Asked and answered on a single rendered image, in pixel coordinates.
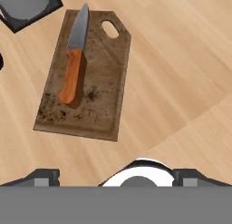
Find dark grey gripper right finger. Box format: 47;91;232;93
172;168;232;188

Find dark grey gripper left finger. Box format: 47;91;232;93
0;169;61;188

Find white plate with black rim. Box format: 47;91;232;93
98;157;176;188

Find brown wooden cutting board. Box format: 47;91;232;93
33;9;132;142

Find dark square grey-topped object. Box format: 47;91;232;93
0;0;64;34

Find knife with orange wooden handle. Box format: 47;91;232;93
57;3;91;110

